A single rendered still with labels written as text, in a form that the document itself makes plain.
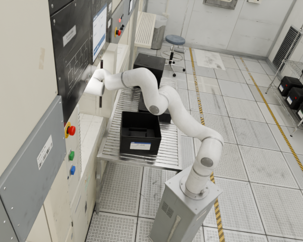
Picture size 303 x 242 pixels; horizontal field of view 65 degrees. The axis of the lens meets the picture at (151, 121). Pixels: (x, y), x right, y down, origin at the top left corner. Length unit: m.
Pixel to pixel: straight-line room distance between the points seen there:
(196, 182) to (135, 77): 0.73
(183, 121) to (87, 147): 0.66
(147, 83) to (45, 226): 0.78
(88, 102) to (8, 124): 1.23
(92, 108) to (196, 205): 0.98
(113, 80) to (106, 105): 0.46
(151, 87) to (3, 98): 0.80
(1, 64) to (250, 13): 5.62
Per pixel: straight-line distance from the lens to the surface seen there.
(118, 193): 2.43
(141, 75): 1.23
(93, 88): 1.45
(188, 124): 1.27
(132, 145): 1.65
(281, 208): 2.95
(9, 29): 0.56
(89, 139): 1.65
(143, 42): 3.30
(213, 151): 1.28
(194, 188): 1.56
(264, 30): 6.14
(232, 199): 2.72
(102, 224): 2.27
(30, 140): 0.68
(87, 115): 1.84
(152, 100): 1.19
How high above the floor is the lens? 2.02
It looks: 39 degrees down
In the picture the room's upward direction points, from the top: 12 degrees clockwise
